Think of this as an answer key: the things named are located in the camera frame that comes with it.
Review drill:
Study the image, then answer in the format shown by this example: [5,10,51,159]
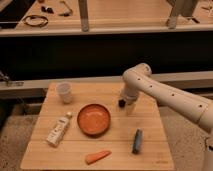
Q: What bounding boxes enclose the beige wooden stick gripper finger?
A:
[125,104,135,116]

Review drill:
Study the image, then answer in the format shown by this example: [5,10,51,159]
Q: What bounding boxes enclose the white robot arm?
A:
[120,63,213,171]

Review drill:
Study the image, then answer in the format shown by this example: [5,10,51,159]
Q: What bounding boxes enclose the orange round bowl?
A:
[77,104,111,136]

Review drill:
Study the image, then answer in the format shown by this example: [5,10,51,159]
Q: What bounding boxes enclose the orange carrot piece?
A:
[85,150,111,164]

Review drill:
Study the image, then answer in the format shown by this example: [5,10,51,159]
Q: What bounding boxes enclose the white bottle with label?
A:
[46,112,72,147]

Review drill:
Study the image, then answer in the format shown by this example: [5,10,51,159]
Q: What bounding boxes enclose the glasses on back table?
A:
[58,0,74,18]

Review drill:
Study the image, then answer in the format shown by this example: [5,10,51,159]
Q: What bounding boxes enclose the metal clamp at left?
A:
[0,70,24,87]

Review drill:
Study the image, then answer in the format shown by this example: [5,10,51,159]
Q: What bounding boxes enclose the small black back object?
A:
[41,6,54,14]

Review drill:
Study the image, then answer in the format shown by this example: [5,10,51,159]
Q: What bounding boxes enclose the metal frame post right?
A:
[166,0,185,29]

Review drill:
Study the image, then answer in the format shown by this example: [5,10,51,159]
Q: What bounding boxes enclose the metal frame post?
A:
[78,0,89,32]
[166,0,185,29]

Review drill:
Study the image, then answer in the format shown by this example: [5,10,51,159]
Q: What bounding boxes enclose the metal frame post left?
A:
[78,0,89,32]

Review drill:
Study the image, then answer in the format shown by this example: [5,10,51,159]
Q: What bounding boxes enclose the coiled black cable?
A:
[22,14,50,28]

